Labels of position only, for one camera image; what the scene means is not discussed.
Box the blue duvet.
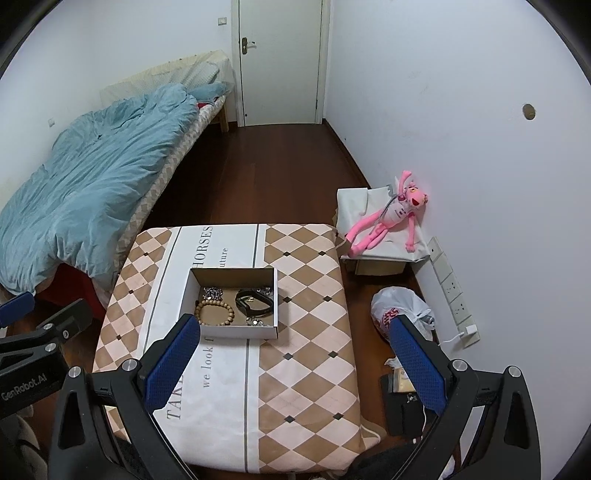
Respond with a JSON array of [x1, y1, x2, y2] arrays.
[[0, 84, 200, 296]]

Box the white wall socket panel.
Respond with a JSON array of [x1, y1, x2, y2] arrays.
[[427, 236, 481, 348]]

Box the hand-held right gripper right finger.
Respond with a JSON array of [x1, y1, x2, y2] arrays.
[[390, 315, 543, 480]]

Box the white plastic bag red print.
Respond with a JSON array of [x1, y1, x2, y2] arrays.
[[370, 286, 436, 343]]

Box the cloth-covered small box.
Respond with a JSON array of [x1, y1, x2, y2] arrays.
[[335, 185, 428, 264]]

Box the pink plush toy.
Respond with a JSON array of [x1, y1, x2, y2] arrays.
[[344, 170, 430, 258]]

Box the black flat box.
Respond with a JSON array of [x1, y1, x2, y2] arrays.
[[380, 369, 431, 437]]

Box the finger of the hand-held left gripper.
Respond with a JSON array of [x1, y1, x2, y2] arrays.
[[0, 290, 36, 326], [0, 298, 93, 366]]

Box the white door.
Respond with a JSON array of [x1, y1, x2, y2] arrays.
[[238, 0, 325, 128]]

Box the bed with patterned mattress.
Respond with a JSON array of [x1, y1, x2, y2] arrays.
[[0, 50, 237, 315]]

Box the brown cardboard box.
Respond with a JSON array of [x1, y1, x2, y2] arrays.
[[355, 258, 410, 277]]

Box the white cardboard box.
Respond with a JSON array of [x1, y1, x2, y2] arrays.
[[178, 265, 280, 340]]

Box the black smart band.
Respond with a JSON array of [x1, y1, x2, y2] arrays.
[[235, 288, 274, 319]]

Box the wooden bead bracelet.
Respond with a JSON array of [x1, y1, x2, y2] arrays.
[[194, 299, 236, 326]]

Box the checkered tablecloth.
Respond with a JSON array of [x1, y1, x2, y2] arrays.
[[92, 223, 385, 474]]

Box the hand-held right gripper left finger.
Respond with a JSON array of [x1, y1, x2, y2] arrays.
[[48, 314, 202, 480]]

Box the blue pillow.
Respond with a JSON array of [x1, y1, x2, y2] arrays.
[[191, 82, 230, 105]]

